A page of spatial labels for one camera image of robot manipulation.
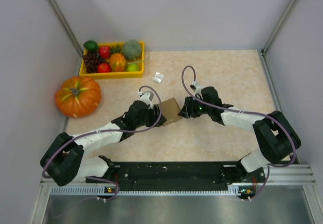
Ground small orange pineapple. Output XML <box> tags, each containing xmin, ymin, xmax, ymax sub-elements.
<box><xmin>109</xmin><ymin>44</ymin><xmax>127</xmax><ymax>72</ymax></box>

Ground red apple back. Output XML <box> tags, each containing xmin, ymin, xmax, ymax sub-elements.
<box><xmin>98</xmin><ymin>45</ymin><xmax>111</xmax><ymax>59</ymax></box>

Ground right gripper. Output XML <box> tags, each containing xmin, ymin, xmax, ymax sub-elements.
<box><xmin>178</xmin><ymin>95</ymin><xmax>211</xmax><ymax>119</ymax></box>

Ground yellow plastic tray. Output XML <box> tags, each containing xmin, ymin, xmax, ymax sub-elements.
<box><xmin>79</xmin><ymin>41</ymin><xmax>146</xmax><ymax>79</ymax></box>

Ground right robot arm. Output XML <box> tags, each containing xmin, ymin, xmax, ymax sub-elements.
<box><xmin>179</xmin><ymin>85</ymin><xmax>301</xmax><ymax>182</ymax></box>

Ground red apple front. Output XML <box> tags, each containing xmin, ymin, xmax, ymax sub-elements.
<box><xmin>97</xmin><ymin>63</ymin><xmax>112</xmax><ymax>73</ymax></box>

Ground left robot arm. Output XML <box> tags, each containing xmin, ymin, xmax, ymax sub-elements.
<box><xmin>40</xmin><ymin>100</ymin><xmax>166</xmax><ymax>186</ymax></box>

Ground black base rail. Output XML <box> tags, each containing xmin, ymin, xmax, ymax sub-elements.
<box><xmin>86</xmin><ymin>161</ymin><xmax>265</xmax><ymax>192</ymax></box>

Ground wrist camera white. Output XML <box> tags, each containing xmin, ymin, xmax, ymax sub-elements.
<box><xmin>138</xmin><ymin>91</ymin><xmax>154</xmax><ymax>108</ymax></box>
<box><xmin>190</xmin><ymin>81</ymin><xmax>204</xmax><ymax>97</ymax></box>

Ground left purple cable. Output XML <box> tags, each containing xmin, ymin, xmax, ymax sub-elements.
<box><xmin>41</xmin><ymin>85</ymin><xmax>163</xmax><ymax>179</ymax></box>

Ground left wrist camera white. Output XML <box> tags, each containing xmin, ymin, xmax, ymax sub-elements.
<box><xmin>138</xmin><ymin>91</ymin><xmax>154</xmax><ymax>108</ymax></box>

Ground left aluminium frame post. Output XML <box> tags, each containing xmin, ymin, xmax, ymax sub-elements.
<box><xmin>48</xmin><ymin>0</ymin><xmax>83</xmax><ymax>56</ymax></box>

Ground green lime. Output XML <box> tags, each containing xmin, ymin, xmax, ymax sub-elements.
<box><xmin>83</xmin><ymin>40</ymin><xmax>99</xmax><ymax>52</ymax></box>

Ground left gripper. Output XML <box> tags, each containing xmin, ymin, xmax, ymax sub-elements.
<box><xmin>134</xmin><ymin>104</ymin><xmax>166</xmax><ymax>128</ymax></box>

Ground brown cardboard box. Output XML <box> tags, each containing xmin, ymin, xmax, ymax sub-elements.
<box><xmin>158</xmin><ymin>98</ymin><xmax>182</xmax><ymax>127</ymax></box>

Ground dark purple grapes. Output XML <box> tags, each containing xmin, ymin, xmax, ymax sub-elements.
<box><xmin>82</xmin><ymin>52</ymin><xmax>105</xmax><ymax>74</ymax></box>

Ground red apple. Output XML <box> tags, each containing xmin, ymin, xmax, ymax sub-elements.
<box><xmin>97</xmin><ymin>63</ymin><xmax>112</xmax><ymax>73</ymax></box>
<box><xmin>98</xmin><ymin>45</ymin><xmax>111</xmax><ymax>59</ymax></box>

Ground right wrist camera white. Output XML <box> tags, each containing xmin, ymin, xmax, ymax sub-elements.
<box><xmin>190</xmin><ymin>81</ymin><xmax>204</xmax><ymax>97</ymax></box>

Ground right aluminium frame post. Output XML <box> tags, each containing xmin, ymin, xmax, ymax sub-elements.
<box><xmin>261</xmin><ymin>0</ymin><xmax>310</xmax><ymax>55</ymax></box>

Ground orange plastic pumpkin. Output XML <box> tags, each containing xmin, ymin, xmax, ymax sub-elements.
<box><xmin>55</xmin><ymin>76</ymin><xmax>102</xmax><ymax>118</ymax></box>

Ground aluminium frame post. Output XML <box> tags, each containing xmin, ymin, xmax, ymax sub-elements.
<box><xmin>261</xmin><ymin>0</ymin><xmax>310</xmax><ymax>55</ymax></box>
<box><xmin>48</xmin><ymin>0</ymin><xmax>83</xmax><ymax>56</ymax></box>

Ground small white plastic bag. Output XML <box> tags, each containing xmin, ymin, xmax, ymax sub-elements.
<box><xmin>152</xmin><ymin>72</ymin><xmax>164</xmax><ymax>83</ymax></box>

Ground green round melon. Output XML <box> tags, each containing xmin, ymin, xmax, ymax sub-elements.
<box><xmin>122</xmin><ymin>40</ymin><xmax>142</xmax><ymax>60</ymax></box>

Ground light green apple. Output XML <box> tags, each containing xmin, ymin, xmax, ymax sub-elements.
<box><xmin>126</xmin><ymin>64</ymin><xmax>141</xmax><ymax>72</ymax></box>

